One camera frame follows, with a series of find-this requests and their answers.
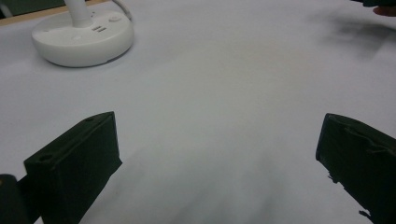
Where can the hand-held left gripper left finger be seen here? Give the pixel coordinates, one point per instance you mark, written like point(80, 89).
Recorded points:
point(74, 165)

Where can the white round lamp base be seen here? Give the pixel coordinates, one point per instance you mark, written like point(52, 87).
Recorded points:
point(84, 40)

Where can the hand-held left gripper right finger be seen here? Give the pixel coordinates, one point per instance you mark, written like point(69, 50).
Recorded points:
point(361, 158)

